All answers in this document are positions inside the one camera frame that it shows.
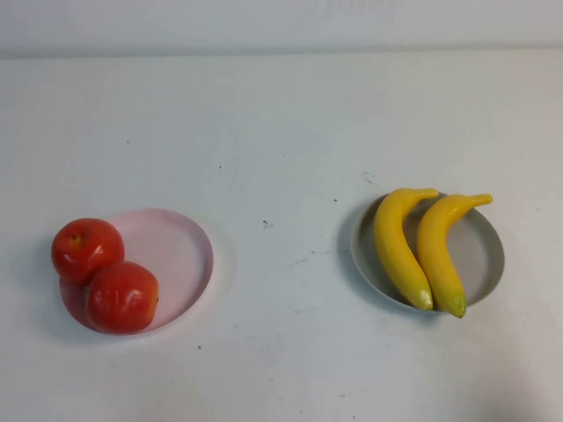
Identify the yellow plastic banana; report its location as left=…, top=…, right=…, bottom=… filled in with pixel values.
left=415, top=193, right=494, bottom=320
left=372, top=187, right=440, bottom=311

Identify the red plastic apple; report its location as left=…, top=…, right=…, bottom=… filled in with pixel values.
left=51, top=217, right=127, bottom=286
left=85, top=260, right=160, bottom=335

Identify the pink round plate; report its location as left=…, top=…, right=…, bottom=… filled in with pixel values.
left=60, top=207, right=216, bottom=336

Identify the grey round plate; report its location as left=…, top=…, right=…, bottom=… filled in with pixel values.
left=350, top=191, right=506, bottom=314

